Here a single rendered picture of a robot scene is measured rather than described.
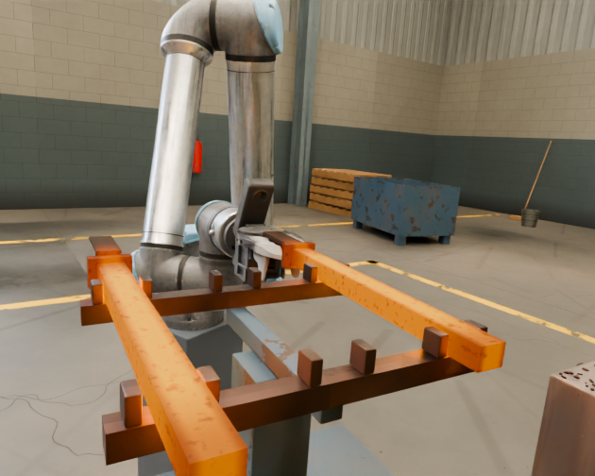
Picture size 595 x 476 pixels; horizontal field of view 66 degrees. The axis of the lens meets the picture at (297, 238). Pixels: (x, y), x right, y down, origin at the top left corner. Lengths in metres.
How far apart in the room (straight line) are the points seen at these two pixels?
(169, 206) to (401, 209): 4.66
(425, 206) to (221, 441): 5.48
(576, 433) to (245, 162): 0.86
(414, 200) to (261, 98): 4.56
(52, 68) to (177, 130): 6.29
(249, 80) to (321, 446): 0.76
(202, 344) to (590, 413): 0.99
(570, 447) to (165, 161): 0.83
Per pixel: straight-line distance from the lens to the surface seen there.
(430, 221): 5.75
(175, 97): 1.05
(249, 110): 1.10
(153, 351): 0.33
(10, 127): 7.20
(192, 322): 1.31
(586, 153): 9.46
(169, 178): 1.00
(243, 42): 1.08
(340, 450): 0.70
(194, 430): 0.25
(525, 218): 8.52
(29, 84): 7.23
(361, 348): 0.35
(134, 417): 0.29
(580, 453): 0.54
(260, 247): 0.67
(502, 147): 10.22
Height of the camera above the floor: 1.12
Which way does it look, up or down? 12 degrees down
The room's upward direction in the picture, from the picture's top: 4 degrees clockwise
